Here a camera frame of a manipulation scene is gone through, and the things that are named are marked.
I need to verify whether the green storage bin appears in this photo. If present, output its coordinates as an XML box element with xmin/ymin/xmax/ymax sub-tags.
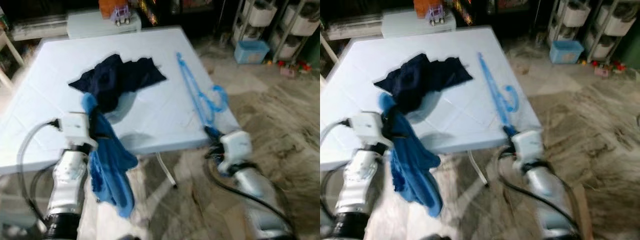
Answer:
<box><xmin>614</xmin><ymin>27</ymin><xmax>640</xmax><ymax>71</ymax></box>
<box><xmin>306</xmin><ymin>30</ymin><xmax>321</xmax><ymax>68</ymax></box>

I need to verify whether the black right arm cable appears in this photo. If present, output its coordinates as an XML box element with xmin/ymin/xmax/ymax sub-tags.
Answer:
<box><xmin>202</xmin><ymin>145</ymin><xmax>296</xmax><ymax>236</ymax></box>
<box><xmin>494</xmin><ymin>147</ymin><xmax>581</xmax><ymax>228</ymax></box>

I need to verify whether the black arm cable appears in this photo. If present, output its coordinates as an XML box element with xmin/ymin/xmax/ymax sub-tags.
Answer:
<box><xmin>16</xmin><ymin>119</ymin><xmax>63</xmax><ymax>221</ymax></box>
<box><xmin>202</xmin><ymin>145</ymin><xmax>296</xmax><ymax>236</ymax></box>
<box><xmin>494</xmin><ymin>147</ymin><xmax>581</xmax><ymax>228</ymax></box>
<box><xmin>320</xmin><ymin>118</ymin><xmax>351</xmax><ymax>221</ymax></box>

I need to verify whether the purple white toy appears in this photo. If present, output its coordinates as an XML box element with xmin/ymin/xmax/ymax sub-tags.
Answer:
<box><xmin>111</xmin><ymin>5</ymin><xmax>132</xmax><ymax>27</ymax></box>
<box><xmin>427</xmin><ymin>4</ymin><xmax>447</xmax><ymax>26</ymax></box>

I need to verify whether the orange bag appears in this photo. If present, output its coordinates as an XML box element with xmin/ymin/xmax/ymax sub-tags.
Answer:
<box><xmin>414</xmin><ymin>0</ymin><xmax>443</xmax><ymax>18</ymax></box>
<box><xmin>98</xmin><ymin>0</ymin><xmax>130</xmax><ymax>20</ymax></box>

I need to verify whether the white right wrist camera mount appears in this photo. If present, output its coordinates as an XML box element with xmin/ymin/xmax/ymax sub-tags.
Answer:
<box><xmin>220</xmin><ymin>131</ymin><xmax>253</xmax><ymax>173</ymax></box>
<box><xmin>511</xmin><ymin>130</ymin><xmax>545</xmax><ymax>168</ymax></box>

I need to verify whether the light blue plastic basket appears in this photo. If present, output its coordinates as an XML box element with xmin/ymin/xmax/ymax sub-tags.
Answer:
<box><xmin>549</xmin><ymin>40</ymin><xmax>585</xmax><ymax>64</ymax></box>
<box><xmin>234</xmin><ymin>40</ymin><xmax>271</xmax><ymax>65</ymax></box>

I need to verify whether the white drawer rack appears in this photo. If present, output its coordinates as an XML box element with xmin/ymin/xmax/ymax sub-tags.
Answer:
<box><xmin>231</xmin><ymin>0</ymin><xmax>281</xmax><ymax>43</ymax></box>
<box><xmin>547</xmin><ymin>0</ymin><xmax>593</xmax><ymax>43</ymax></box>
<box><xmin>270</xmin><ymin>0</ymin><xmax>321</xmax><ymax>61</ymax></box>
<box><xmin>587</xmin><ymin>0</ymin><xmax>640</xmax><ymax>63</ymax></box>

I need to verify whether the pale square side table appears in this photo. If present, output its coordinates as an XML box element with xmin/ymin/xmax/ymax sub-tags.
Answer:
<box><xmin>381</xmin><ymin>10</ymin><xmax>457</xmax><ymax>38</ymax></box>
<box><xmin>66</xmin><ymin>10</ymin><xmax>142</xmax><ymax>40</ymax></box>

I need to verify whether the white plastic folding table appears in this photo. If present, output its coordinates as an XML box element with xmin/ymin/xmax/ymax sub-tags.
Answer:
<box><xmin>320</xmin><ymin>26</ymin><xmax>544</xmax><ymax>187</ymax></box>
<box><xmin>0</xmin><ymin>26</ymin><xmax>242</xmax><ymax>190</ymax></box>

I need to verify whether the small colourful toy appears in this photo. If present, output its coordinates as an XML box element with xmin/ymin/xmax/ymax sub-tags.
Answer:
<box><xmin>592</xmin><ymin>59</ymin><xmax>628</xmax><ymax>74</ymax></box>
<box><xmin>277</xmin><ymin>59</ymin><xmax>312</xmax><ymax>74</ymax></box>

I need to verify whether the navy blue garment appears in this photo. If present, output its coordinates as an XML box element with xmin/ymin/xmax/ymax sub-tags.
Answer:
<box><xmin>373</xmin><ymin>53</ymin><xmax>474</xmax><ymax>115</ymax></box>
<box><xmin>68</xmin><ymin>53</ymin><xmax>167</xmax><ymax>113</ymax></box>

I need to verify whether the blue plastic clothes hanger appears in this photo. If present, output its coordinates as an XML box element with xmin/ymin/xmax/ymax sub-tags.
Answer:
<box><xmin>477</xmin><ymin>52</ymin><xmax>521</xmax><ymax>136</ymax></box>
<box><xmin>175</xmin><ymin>52</ymin><xmax>229</xmax><ymax>138</ymax></box>

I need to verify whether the blue t-shirt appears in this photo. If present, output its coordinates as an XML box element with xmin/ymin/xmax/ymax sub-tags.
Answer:
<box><xmin>378</xmin><ymin>92</ymin><xmax>445</xmax><ymax>218</ymax></box>
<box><xmin>80</xmin><ymin>92</ymin><xmax>139</xmax><ymax>219</ymax></box>

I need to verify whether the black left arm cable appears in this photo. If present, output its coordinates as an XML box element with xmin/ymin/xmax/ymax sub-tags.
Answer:
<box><xmin>320</xmin><ymin>118</ymin><xmax>351</xmax><ymax>221</ymax></box>
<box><xmin>16</xmin><ymin>119</ymin><xmax>63</xmax><ymax>221</ymax></box>

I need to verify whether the white long board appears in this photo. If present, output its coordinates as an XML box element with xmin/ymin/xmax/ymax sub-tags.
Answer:
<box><xmin>322</xmin><ymin>17</ymin><xmax>383</xmax><ymax>41</ymax></box>
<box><xmin>10</xmin><ymin>20</ymin><xmax>68</xmax><ymax>42</ymax></box>

